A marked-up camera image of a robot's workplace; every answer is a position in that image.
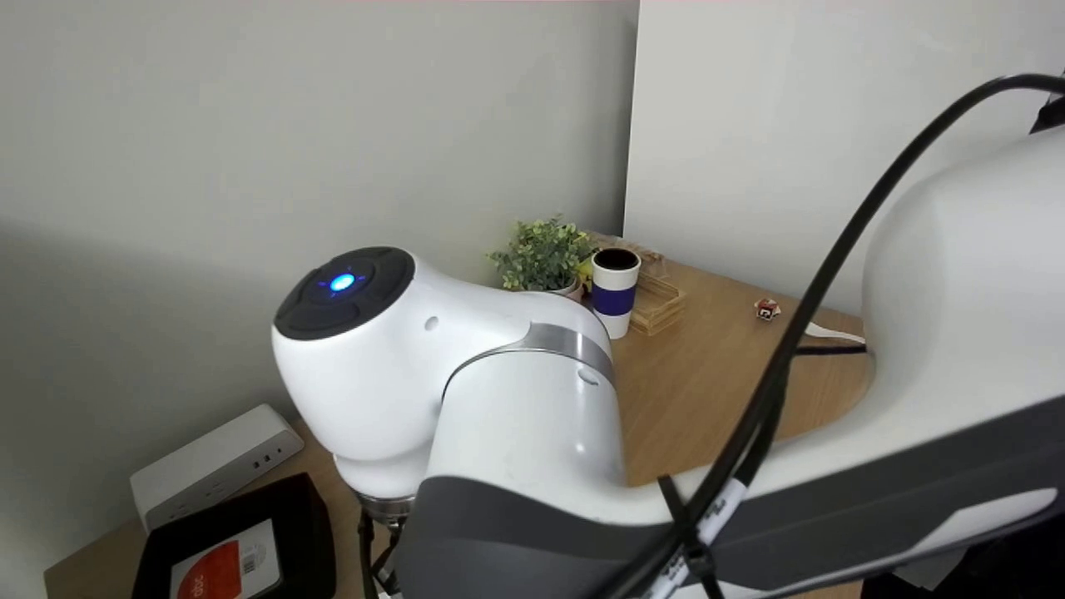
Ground green plant in pink pot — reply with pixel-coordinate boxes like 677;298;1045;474
486;215;603;306

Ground white cup with blue band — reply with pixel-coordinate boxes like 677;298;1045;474
585;242;646;343

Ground wooden coaster stack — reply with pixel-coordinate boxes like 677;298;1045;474
628;272;688;339

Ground white spoon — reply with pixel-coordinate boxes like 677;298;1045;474
803;316;874;350

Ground white rectangular box device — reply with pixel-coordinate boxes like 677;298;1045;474
127;402;306;536

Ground black tray with red card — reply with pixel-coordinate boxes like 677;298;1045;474
130;474;339;599

